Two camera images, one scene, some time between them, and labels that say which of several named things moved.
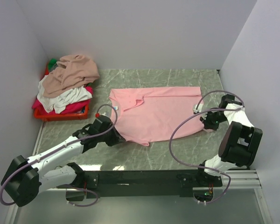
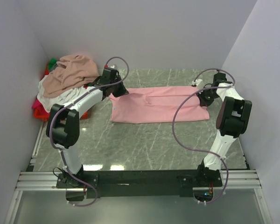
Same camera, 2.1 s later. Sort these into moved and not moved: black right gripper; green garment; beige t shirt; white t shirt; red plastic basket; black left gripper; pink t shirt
Moved: pink t shirt; black left gripper; black right gripper
Not moved: white t shirt; beige t shirt; red plastic basket; green garment
